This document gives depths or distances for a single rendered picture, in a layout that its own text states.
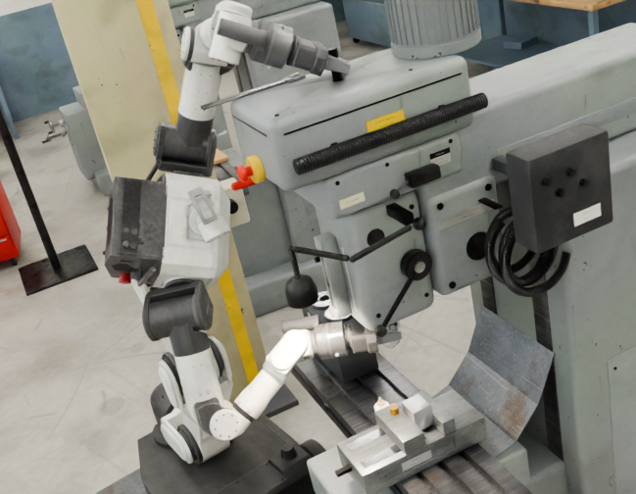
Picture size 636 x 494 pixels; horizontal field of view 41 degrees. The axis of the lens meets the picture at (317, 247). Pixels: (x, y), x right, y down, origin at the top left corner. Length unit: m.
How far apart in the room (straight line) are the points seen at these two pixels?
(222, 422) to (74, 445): 2.33
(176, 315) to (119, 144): 1.59
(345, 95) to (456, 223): 0.42
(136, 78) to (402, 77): 1.87
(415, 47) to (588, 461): 1.19
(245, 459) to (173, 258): 1.06
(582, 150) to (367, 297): 0.57
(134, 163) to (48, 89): 7.35
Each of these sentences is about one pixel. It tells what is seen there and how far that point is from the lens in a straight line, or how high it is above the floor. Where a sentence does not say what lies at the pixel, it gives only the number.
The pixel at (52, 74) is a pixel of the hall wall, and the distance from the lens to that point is 10.87.
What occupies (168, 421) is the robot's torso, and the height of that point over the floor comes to 0.73.
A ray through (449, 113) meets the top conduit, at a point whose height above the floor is 1.79.
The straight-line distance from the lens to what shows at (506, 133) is 1.99.
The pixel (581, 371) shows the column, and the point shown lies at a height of 1.05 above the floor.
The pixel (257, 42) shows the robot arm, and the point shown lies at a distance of 1.77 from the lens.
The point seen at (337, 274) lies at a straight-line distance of 1.98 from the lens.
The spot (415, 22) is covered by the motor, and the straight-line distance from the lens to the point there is 1.87.
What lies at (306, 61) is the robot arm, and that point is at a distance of 1.81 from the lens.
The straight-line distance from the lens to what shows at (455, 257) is 2.00.
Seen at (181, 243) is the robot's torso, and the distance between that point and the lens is 2.09.
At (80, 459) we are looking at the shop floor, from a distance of 4.26.
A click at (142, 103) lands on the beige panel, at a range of 3.53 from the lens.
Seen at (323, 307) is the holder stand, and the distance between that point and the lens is 2.53.
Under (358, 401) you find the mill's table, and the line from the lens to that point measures 2.45.
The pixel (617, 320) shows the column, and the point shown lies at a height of 1.15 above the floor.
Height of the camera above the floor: 2.38
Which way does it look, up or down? 26 degrees down
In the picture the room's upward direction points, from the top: 13 degrees counter-clockwise
